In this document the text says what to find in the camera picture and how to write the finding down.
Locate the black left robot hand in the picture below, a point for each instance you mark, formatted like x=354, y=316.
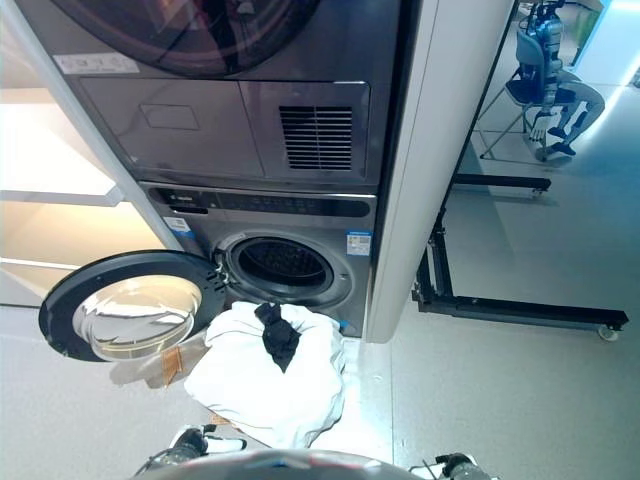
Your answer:
x=192, y=437

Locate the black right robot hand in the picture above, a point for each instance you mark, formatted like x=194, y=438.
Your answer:
x=452, y=462

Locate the white garment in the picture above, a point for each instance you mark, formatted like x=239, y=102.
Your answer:
x=240, y=380

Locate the black garment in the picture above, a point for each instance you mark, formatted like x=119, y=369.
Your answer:
x=280, y=340

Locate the beige woven laundry basket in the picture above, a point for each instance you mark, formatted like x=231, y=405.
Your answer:
x=145, y=370

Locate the round washing machine door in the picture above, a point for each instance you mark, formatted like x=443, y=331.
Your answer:
x=60, y=310

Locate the grey washing machine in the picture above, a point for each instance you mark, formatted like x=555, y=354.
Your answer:
x=300, y=207

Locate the silver robot torso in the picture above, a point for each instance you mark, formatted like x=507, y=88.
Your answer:
x=270, y=467

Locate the white caster wheel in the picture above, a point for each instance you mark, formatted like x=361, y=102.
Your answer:
x=608, y=333

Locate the small blue washer sticker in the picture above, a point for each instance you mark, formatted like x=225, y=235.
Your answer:
x=181, y=226

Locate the white shelf board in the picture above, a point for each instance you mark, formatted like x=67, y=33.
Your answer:
x=45, y=150
x=30, y=264

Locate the blue energy label sticker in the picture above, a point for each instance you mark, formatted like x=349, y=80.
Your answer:
x=360, y=243

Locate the small black caster wheel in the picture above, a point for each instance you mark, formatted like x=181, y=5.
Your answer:
x=538, y=191

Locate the dark grey dryer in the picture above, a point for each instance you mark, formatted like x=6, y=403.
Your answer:
x=200, y=125

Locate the white cabinet side panel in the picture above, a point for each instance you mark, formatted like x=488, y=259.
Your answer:
x=425, y=150

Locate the seated humanoid robot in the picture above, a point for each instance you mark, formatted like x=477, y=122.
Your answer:
x=582, y=100

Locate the white dryer sticker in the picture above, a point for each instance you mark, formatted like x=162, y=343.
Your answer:
x=95, y=63

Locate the blue folding chair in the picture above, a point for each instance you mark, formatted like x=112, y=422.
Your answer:
x=530, y=50

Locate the black metal wheeled frame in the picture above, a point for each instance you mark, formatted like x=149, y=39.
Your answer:
x=525, y=310

